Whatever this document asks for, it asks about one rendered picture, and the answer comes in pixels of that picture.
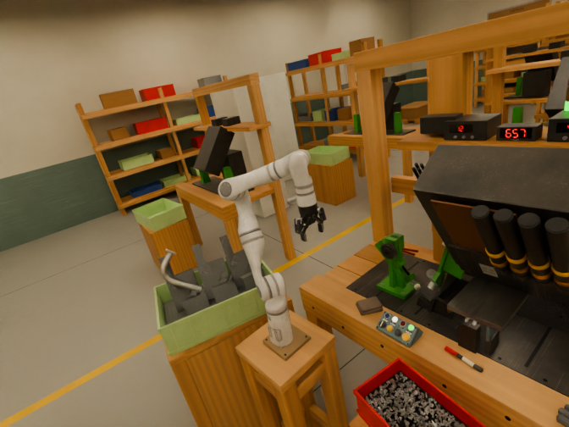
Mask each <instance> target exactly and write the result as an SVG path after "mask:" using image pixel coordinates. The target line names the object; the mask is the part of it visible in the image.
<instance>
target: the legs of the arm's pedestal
mask: <svg viewBox="0 0 569 427"><path fill-rule="evenodd" d="M240 360H241V363H242V366H243V369H244V371H245V374H246V378H247V381H248V384H249V386H250V389H251V394H252V396H253V399H254V402H255V404H256V407H257V411H258V414H259V417H260V420H261V422H262V427H321V425H322V426H323V427H348V424H349V420H348V416H347V411H346V405H345V397H344V392H343V387H342V383H341V378H340V369H339V364H338V359H337V354H336V350H335V345H333V346H332V347H331V348H330V349H329V350H328V351H327V352H326V353H325V354H324V355H323V356H322V357H321V358H320V359H319V360H318V361H317V362H316V363H315V364H314V365H313V366H312V367H311V368H310V369H309V370H308V371H306V372H305V373H304V374H303V375H302V376H301V377H300V378H299V379H298V380H297V381H296V382H295V383H294V384H293V385H292V386H291V387H290V388H289V389H288V390H287V391H285V392H284V393H283V394H282V393H281V392H280V391H279V390H277V389H276V388H275V387H274V386H273V385H272V384H270V383H269V382H268V381H267V380H266V379H265V378H264V377H262V376H261V375H260V374H259V373H258V372H257V371H256V370H255V369H254V368H253V367H252V366H251V365H250V364H248V363H247V362H246V361H245V360H244V359H243V358H241V357H240ZM319 381H321V386H322V390H323V397H324V401H325V405H326V409H327V413H325V412H324V411H323V410H322V409H321V408H319V407H318V406H317V405H316V402H315V397H314V394H313V390H312V388H313V387H314V386H315V385H316V384H317V383H318V382H319ZM272 395H273V396H274V397H275V398H276V399H277V402H278V405H279V411H280V413H281V416H282V419H283V423H282V424H281V423H280V421H279V416H278V413H277V410H276V407H275V404H274V401H273V396H272Z"/></svg>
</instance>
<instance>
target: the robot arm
mask: <svg viewBox="0 0 569 427"><path fill-rule="evenodd" d="M310 160H311V157H310V154H309V152H307V151H306V150H302V149H301V150H297V151H294V152H292V153H290V154H289V155H287V156H285V157H283V158H281V159H279V160H277V161H274V162H272V163H270V164H267V165H265V166H263V167H261V168H259V169H255V170H253V171H252V172H249V173H246V174H243V175H239V176H236V177H232V178H228V179H225V180H222V181H221V182H220V184H219V186H218V194H219V195H220V196H221V197H222V198H223V199H224V200H227V201H234V203H235V206H236V208H237V211H238V215H239V222H238V234H239V237H240V241H241V244H242V246H243V248H244V251H245V253H246V256H247V259H248V262H249V264H250V266H251V272H252V274H253V278H254V280H255V284H256V287H257V292H258V294H259V297H260V298H261V299H262V300H263V301H264V302H265V301H266V303H265V309H266V313H267V316H268V323H269V325H268V333H269V336H270V341H271V342H272V343H273V344H274V345H276V346H278V347H280V348H282V347H284V346H287V345H289V344H290V343H291V342H292V341H293V332H292V328H291V323H290V315H289V309H288V305H287V297H286V289H285V282H284V279H283V277H282V275H281V274H280V273H278V272H274V273H272V274H269V275H266V276H263V277H262V272H261V262H262V255H263V250H264V246H265V241H264V237H263V235H262V231H261V229H260V226H259V224H258V222H257V217H256V215H255V213H254V210H253V207H252V205H251V199H250V195H249V191H248V189H251V188H253V187H256V186H262V185H266V184H268V183H272V182H274V181H276V180H280V179H282V178H284V177H285V176H287V175H288V174H289V173H290V174H291V177H292V179H293V181H294V183H295V189H296V195H295V196H293V197H291V198H288V199H287V203H288V204H294V203H297V205H298V209H299V213H300V215H301V217H300V218H299V219H294V222H295V232H296V233H297V234H300V235H301V240H302V241H304V242H306V241H307V236H306V233H305V232H306V230H307V228H308V226H309V225H311V224H313V223H315V221H317V222H318V231H319V232H323V222H324V220H326V216H325V212H324V209H323V208H321V207H318V205H317V199H316V194H315V191H314V188H313V183H312V177H311V176H310V175H309V174H308V170H307V165H308V164H309V163H310ZM318 214H319V217H320V218H319V217H318ZM304 224H305V225H304Z"/></svg>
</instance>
